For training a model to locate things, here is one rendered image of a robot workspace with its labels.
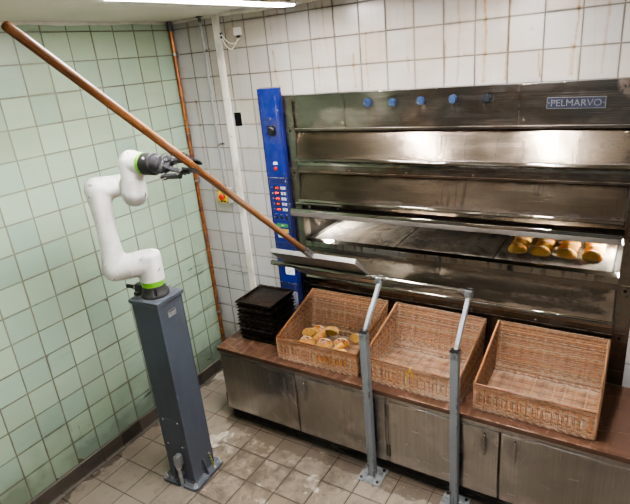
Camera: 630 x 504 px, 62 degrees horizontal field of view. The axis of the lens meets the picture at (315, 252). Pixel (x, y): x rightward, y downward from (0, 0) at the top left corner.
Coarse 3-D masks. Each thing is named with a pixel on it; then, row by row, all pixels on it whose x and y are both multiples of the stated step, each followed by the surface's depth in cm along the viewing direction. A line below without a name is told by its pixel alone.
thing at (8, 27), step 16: (16, 32) 141; (32, 48) 146; (64, 64) 154; (80, 80) 158; (96, 96) 164; (128, 112) 175; (144, 128) 181; (160, 144) 188; (208, 176) 210; (224, 192) 220; (272, 224) 251; (288, 240) 266
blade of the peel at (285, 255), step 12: (276, 252) 299; (288, 252) 295; (300, 252) 291; (312, 264) 301; (324, 264) 293; (336, 264) 285; (348, 264) 278; (360, 264) 279; (336, 276) 314; (348, 276) 305
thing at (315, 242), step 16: (320, 240) 342; (336, 240) 339; (400, 256) 312; (416, 256) 306; (432, 256) 301; (448, 256) 296; (464, 256) 294; (528, 272) 275; (544, 272) 270; (560, 272) 266; (576, 272) 262; (592, 272) 260; (608, 272) 259
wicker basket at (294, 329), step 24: (312, 288) 351; (312, 312) 353; (360, 312) 335; (384, 312) 322; (288, 336) 330; (336, 336) 341; (288, 360) 320; (312, 360) 310; (336, 360) 301; (360, 360) 298
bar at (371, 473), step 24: (288, 264) 310; (432, 288) 265; (456, 288) 259; (360, 336) 271; (456, 336) 250; (456, 360) 246; (456, 384) 251; (456, 408) 255; (456, 432) 260; (456, 456) 266; (456, 480) 271
